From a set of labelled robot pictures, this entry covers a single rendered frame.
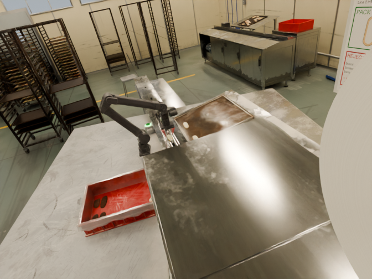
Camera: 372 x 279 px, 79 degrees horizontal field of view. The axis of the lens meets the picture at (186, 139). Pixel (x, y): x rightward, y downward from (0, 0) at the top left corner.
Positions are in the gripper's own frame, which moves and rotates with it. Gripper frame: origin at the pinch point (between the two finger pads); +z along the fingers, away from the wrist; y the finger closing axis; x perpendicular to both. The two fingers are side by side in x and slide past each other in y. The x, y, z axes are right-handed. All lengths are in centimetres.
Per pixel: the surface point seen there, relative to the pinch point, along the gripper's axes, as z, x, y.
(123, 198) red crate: 6, 46, 42
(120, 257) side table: 6, 84, 46
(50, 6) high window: -121, -699, 166
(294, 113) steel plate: 6, 17, -102
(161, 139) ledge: 2.1, 0.2, 6.5
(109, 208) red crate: 6, 51, 51
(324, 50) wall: 52, -220, -370
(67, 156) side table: 6, -27, 85
